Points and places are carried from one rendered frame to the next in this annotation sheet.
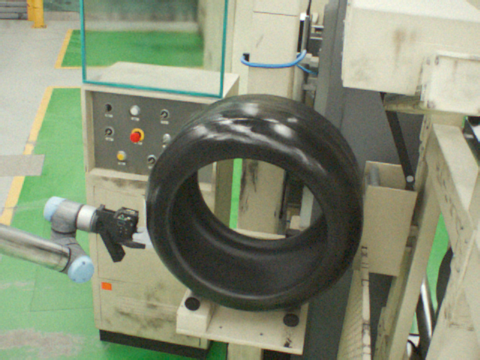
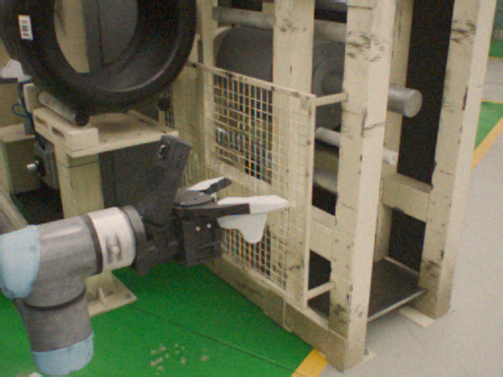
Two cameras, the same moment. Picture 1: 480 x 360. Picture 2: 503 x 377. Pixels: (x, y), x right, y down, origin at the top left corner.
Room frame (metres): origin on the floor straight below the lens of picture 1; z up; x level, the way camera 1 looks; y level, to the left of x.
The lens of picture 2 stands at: (-0.27, 0.94, 1.38)
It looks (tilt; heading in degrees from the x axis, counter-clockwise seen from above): 23 degrees down; 315
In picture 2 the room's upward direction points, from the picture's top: straight up
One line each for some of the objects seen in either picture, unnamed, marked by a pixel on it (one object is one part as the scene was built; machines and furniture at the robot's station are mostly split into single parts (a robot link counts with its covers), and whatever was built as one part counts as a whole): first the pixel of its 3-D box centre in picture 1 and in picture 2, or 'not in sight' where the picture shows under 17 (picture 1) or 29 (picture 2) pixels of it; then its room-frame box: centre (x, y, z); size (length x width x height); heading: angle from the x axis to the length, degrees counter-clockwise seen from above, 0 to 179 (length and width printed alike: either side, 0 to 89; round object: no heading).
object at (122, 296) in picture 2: not in sight; (94, 293); (1.70, -0.06, 0.02); 0.27 x 0.27 x 0.04; 82
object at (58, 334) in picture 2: not in sight; (55, 319); (0.34, 0.69, 0.94); 0.11 x 0.08 x 0.11; 168
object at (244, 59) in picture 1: (273, 58); not in sight; (1.70, -0.05, 1.51); 0.19 x 0.19 x 0.06; 82
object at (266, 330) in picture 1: (248, 304); (105, 130); (1.44, -0.04, 0.80); 0.37 x 0.36 x 0.02; 82
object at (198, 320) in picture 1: (205, 286); (64, 127); (1.46, 0.10, 0.83); 0.36 x 0.09 x 0.06; 172
